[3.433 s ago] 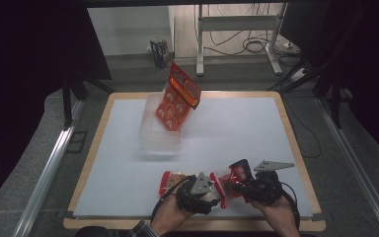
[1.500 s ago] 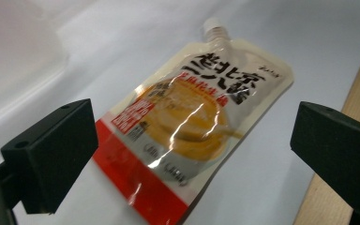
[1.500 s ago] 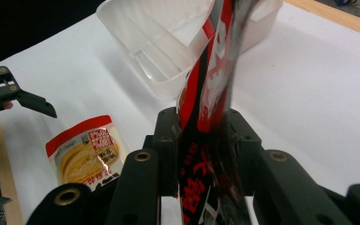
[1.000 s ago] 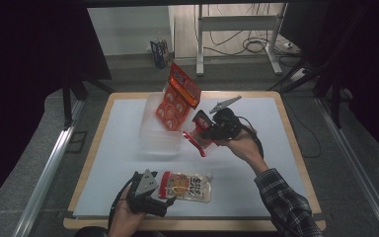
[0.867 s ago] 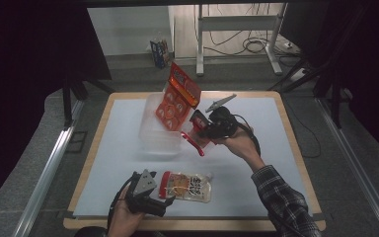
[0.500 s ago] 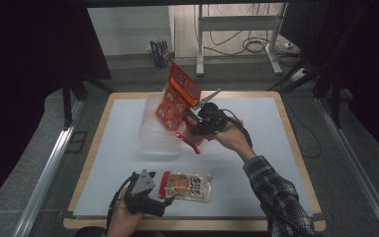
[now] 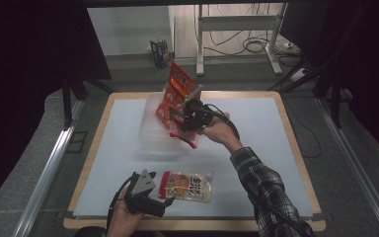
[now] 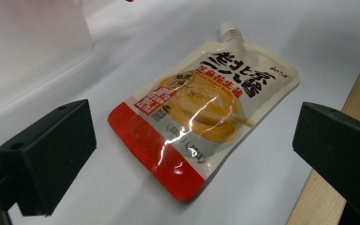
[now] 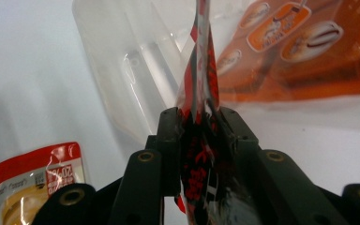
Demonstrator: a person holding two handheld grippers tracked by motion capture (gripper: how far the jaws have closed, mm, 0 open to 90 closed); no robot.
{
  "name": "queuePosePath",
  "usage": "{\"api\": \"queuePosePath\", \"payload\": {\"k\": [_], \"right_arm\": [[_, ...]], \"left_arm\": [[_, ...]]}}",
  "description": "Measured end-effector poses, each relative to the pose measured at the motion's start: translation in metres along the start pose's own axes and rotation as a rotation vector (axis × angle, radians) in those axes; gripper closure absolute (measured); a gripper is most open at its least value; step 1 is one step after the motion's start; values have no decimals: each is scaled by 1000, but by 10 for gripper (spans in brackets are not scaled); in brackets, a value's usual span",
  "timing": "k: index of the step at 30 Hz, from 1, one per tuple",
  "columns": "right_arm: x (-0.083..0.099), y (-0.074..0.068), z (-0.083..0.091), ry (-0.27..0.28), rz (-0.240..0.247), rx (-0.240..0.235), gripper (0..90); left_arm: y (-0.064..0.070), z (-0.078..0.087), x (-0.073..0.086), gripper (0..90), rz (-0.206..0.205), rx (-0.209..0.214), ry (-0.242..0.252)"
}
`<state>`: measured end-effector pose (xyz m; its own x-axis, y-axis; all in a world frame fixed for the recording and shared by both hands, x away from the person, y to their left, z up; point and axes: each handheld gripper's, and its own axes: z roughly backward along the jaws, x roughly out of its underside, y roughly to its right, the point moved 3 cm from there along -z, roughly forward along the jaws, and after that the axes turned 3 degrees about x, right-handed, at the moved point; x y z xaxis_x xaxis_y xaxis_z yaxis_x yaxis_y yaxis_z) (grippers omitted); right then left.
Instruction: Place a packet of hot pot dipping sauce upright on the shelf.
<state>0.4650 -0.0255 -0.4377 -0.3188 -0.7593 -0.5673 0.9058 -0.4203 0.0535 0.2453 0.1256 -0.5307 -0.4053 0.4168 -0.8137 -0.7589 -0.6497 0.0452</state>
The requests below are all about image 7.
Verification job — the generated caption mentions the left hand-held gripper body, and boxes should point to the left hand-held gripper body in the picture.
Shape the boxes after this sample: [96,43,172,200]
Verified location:
[123,169,166,218]

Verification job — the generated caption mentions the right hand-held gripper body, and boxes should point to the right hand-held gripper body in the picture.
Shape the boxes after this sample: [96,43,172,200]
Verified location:
[177,84,216,133]

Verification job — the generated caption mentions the clear snack packet red edge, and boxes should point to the clear snack packet red edge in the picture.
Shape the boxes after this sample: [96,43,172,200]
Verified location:
[158,170,213,203]

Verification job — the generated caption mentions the clear plastic storage box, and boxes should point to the clear plastic storage box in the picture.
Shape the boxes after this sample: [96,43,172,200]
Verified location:
[138,92,199,156]

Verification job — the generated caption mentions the person's right hand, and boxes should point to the person's right hand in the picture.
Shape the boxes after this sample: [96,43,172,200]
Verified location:
[196,112,245,155]

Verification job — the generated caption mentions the person's left hand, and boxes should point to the person's left hand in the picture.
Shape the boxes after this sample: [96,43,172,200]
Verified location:
[107,187,146,237]

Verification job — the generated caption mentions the blue carton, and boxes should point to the blue carton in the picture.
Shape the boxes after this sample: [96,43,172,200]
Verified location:
[149,39,172,69]

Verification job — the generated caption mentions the white metal stand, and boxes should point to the white metal stand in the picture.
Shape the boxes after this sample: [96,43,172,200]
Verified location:
[195,3,289,77]

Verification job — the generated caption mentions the black stand legs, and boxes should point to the black stand legs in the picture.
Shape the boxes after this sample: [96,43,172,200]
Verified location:
[61,77,114,130]

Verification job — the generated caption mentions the white power strip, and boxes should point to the white power strip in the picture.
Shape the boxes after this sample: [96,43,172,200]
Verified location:
[289,67,308,82]

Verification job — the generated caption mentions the black tripod stand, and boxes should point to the black tripod stand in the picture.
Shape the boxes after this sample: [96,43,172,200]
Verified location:
[267,55,344,130]

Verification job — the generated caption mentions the black curtain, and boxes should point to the black curtain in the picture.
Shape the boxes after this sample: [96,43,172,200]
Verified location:
[280,0,379,166]
[0,0,113,213]

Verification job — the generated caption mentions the left hand-held gripper cable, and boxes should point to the left hand-held gripper cable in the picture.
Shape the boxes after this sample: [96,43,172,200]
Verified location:
[107,171,140,231]

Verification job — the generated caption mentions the black floor cables bundle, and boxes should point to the black floor cables bundle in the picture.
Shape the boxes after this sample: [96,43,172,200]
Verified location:
[206,3,279,57]

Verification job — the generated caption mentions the aluminium rail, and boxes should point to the aluminium rail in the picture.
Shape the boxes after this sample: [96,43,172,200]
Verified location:
[13,98,87,237]
[315,97,379,237]

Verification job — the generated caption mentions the thin black floor cable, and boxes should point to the thin black floor cable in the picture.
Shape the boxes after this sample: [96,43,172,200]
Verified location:
[285,98,323,160]

